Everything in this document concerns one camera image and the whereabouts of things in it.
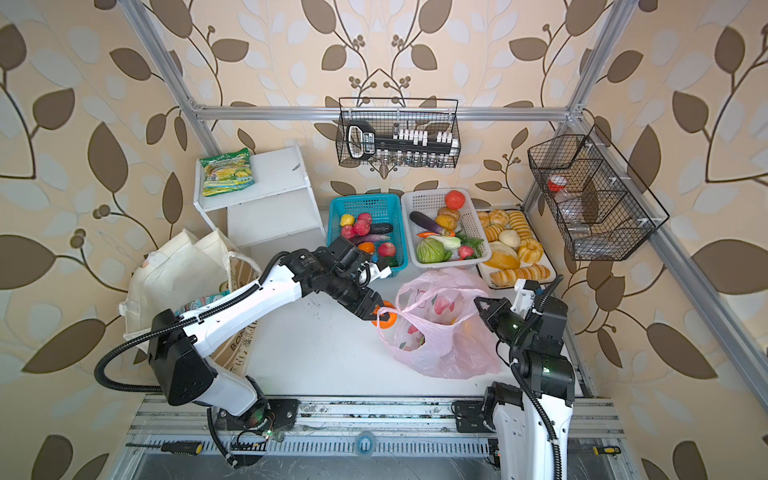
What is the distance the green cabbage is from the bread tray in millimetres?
138

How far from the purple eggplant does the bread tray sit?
0.19 metres

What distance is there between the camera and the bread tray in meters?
0.99
